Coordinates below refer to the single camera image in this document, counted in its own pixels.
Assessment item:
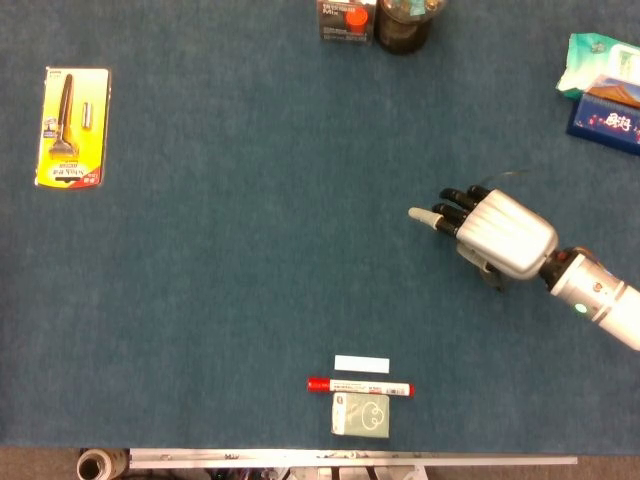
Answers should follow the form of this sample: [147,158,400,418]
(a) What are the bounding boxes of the red white marker pen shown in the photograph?
[306,376,416,398]

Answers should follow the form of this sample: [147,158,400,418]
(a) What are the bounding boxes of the brown tape roll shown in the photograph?
[75,448,131,480]

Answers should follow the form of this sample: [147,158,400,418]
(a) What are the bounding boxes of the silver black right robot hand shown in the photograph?
[407,184,560,292]

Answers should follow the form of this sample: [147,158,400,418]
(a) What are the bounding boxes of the dark glass jar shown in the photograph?
[374,0,449,56]

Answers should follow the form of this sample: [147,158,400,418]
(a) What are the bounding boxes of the grey box with red cap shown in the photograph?
[316,0,377,47]

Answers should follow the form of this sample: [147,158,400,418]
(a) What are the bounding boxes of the blue printed tissue box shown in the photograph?
[565,74,640,157]

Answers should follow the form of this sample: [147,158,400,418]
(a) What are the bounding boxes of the thin-framed eyeglasses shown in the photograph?
[477,168,531,296]

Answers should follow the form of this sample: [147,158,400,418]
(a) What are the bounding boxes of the yellow razor blister pack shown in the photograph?
[33,66,112,190]

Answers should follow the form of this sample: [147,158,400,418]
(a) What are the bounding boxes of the green white wet wipes pack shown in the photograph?
[555,32,640,104]

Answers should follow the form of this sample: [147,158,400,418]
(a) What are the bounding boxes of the white rectangular eraser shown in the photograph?
[333,354,391,375]

